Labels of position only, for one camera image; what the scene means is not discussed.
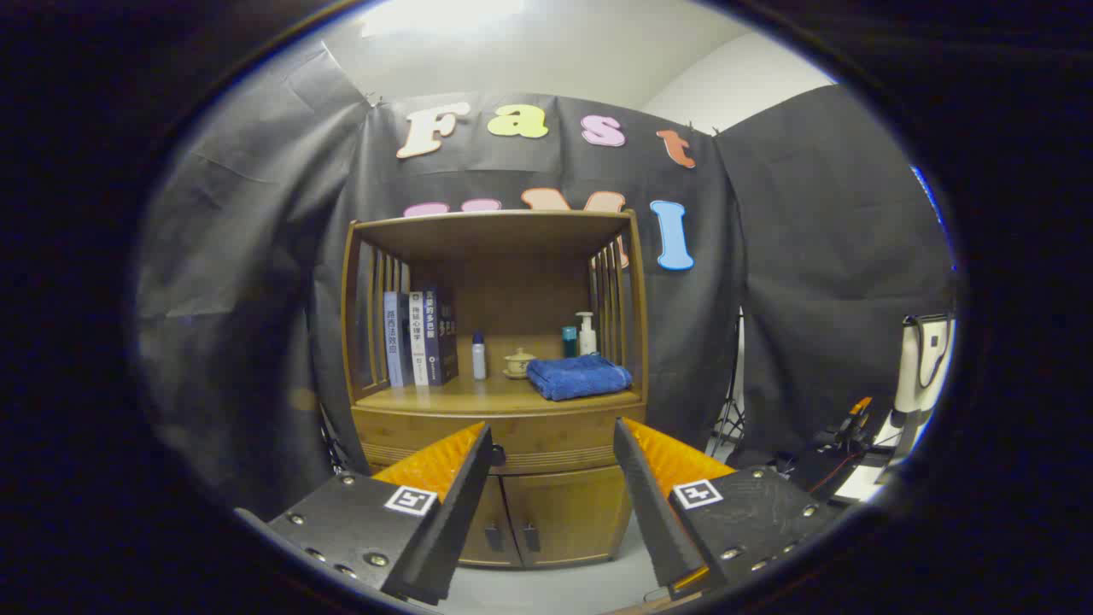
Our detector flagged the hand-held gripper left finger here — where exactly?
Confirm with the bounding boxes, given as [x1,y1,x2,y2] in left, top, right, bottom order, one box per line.
[235,421,494,607]

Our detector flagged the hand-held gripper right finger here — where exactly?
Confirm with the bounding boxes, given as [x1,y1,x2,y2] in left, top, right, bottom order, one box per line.
[613,417,842,599]

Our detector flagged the wooden drawer with black knob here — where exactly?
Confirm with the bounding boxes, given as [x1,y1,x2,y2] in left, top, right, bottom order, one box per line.
[352,401,644,475]

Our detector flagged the wooden cabinet door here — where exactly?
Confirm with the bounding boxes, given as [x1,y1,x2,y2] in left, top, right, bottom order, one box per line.
[502,466,634,566]
[457,474,523,569]

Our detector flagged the wooden countertop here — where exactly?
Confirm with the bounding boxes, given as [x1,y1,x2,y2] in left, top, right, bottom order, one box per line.
[354,367,643,415]

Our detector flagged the wooden cabinet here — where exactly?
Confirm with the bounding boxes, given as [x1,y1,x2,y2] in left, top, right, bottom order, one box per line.
[340,209,650,570]

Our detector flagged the black tripod stand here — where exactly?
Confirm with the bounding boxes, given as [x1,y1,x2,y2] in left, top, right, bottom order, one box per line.
[707,312,748,458]

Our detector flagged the blue folded towel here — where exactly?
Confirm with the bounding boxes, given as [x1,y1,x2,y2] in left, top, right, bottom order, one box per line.
[526,354,634,402]

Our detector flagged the white spine book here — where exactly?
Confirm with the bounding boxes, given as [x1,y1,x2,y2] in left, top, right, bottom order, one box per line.
[408,290,430,387]

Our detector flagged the dark blue book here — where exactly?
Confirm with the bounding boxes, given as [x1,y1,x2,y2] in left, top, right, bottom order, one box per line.
[423,286,459,385]

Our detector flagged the pale blue book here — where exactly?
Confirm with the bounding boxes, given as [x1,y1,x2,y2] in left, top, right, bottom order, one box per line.
[383,290,406,388]

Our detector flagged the grey side table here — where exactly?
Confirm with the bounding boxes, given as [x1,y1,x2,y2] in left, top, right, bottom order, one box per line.
[833,427,923,507]

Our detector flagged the orange and black gripper tool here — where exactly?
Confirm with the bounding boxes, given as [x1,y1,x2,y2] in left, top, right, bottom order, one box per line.
[815,395,893,454]

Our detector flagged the white bag with black strap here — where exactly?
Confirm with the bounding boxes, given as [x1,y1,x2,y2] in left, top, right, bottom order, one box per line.
[891,314,955,428]

